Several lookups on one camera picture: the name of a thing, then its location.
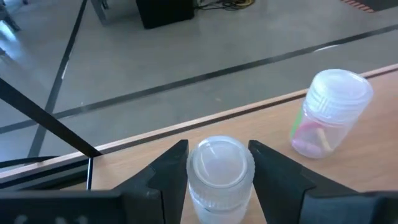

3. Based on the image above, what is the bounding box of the wooden shelf black metal frame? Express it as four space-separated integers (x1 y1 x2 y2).
0 63 398 224

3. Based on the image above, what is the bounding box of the black metal table frame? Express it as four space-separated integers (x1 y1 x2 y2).
0 155 94 191

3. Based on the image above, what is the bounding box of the yellow and black cable pile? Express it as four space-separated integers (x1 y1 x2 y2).
195 0 256 12

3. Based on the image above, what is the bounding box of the pink bottle with green label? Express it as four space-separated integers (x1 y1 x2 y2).
289 68 374 160

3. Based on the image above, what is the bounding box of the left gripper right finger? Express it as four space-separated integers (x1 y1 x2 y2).
248 139 318 224

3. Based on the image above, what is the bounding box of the black floor cabinet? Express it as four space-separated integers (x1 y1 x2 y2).
136 0 196 30

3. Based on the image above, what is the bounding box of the striped floor mat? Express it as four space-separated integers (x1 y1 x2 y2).
340 0 398 13

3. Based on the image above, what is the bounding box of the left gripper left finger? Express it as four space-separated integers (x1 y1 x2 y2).
111 139 190 224

